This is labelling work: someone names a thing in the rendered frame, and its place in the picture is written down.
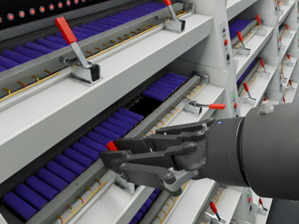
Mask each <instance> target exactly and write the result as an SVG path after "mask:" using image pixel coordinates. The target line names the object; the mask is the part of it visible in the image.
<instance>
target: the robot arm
mask: <svg viewBox="0 0 299 224"><path fill-rule="evenodd" d="M155 132H156V133H155V134H149V135H147V136H146V137H133V138H121V139H114V140H113V143H114V145H115V147H116V148H117V150H118V151H101V152H99V153H98V155H99V157H100V158H101V160H102V162H103V164H104V165H105V167H106V168H110V169H115V170H121V171H122V173H123V175H124V177H125V179H126V181H127V182H128V183H133V184H138V185H143V186H147V187H152V188H157V189H162V190H166V191H167V192H168V193H169V194H171V195H172V196H174V197H177V196H179V195H181V194H182V189H181V186H182V185H183V184H184V183H185V182H187V181H188V180H189V179H191V180H199V179H203V178H210V179H212V180H214V181H216V182H217V183H219V184H221V185H225V186H236V187H247V188H251V189H252V190H253V192H254V193H255V194H256V195H257V196H259V197H263V198H272V199H281V200H290V201H291V202H294V203H295V202H298V201H299V101H298V102H291V103H284V104H274V105H271V104H270V103H269V101H264V102H262V106H260V107H253V108H251V109H250V110H249V111H248V113H247V114H246V116H242V117H233V118H225V119H219V120H215V118H209V119H206V120H202V121H199V122H193V123H187V124H180V125H174V126H168V127H162V128H157V129H156V130H155ZM164 133H166V134H164ZM150 149H151V150H152V152H151V150H150Z"/></svg>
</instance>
